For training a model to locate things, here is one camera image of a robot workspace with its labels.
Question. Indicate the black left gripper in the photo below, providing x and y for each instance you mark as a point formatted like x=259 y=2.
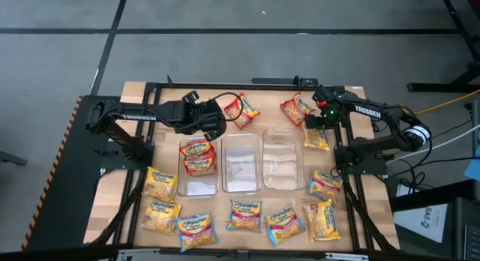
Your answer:
x=204 y=116

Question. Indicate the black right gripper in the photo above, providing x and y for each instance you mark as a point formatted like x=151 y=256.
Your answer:
x=330 y=107

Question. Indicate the red Maruchan ramen pack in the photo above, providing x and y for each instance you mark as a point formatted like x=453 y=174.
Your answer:
x=294 y=108
x=197 y=147
x=242 y=110
x=200 y=165

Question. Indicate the yellow Maruchan ramen pack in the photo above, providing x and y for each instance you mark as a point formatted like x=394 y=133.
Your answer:
x=321 y=225
x=315 y=138
x=161 y=216
x=160 y=184

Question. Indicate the blue-edged Maruchan ramen pack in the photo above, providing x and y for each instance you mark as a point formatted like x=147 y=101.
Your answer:
x=196 y=231
x=244 y=215
x=324 y=188
x=284 y=224

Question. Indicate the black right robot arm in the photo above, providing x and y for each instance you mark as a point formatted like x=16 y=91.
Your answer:
x=390 y=113

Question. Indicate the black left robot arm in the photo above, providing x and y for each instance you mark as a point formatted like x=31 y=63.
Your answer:
x=131 y=116

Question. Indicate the black mounting bar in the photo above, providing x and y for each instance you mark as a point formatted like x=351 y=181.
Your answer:
x=277 y=81

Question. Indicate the clear plastic bin with label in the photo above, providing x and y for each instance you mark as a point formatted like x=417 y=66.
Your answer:
x=197 y=186

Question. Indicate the black floor stand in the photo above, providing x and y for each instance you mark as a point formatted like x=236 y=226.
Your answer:
x=431 y=87

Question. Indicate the white paper sheet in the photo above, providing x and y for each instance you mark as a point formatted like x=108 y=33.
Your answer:
x=420 y=221

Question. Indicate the blue sheet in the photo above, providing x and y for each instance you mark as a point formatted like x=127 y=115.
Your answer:
x=474 y=169

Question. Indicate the black platform with hazard stripes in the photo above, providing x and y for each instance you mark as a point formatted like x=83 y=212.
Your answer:
x=67 y=216

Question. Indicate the black equipment case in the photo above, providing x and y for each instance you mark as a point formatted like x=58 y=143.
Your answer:
x=467 y=234

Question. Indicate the dark furniture foot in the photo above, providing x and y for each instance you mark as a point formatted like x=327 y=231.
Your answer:
x=13 y=158

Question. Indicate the black aluminium table frame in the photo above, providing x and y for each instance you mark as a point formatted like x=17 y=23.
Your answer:
x=243 y=86

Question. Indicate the silver metal bracket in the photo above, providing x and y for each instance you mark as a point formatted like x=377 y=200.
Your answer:
x=347 y=256

